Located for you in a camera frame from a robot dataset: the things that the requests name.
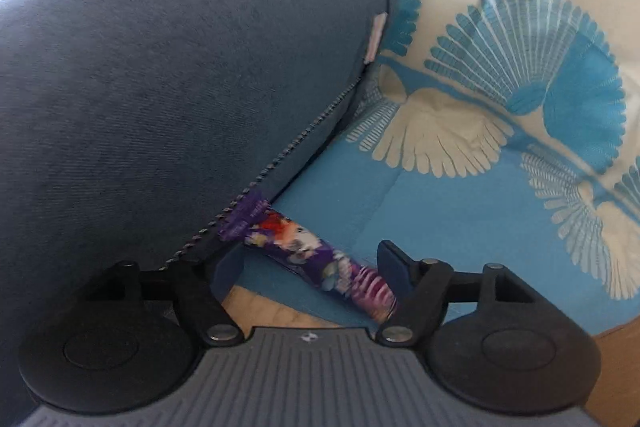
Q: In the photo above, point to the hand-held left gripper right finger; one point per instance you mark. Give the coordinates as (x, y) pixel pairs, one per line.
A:
(392, 269)

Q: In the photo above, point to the blue cream fan-print cloth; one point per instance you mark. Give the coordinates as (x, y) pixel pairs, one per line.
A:
(450, 217)

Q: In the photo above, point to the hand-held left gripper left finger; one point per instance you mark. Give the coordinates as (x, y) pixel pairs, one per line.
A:
(227, 272)

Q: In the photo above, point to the purple snack packet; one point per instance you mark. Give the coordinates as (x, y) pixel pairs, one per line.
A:
(300, 247)

